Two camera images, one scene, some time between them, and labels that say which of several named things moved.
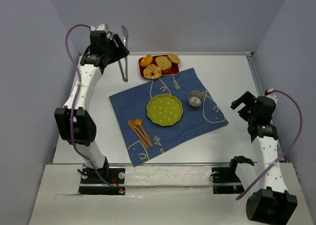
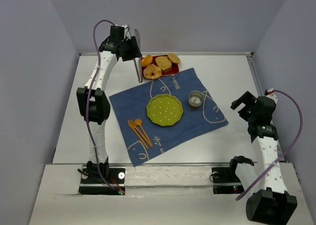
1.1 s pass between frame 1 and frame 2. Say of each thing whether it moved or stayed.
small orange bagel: stayed
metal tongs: moved
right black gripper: stayed
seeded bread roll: stayed
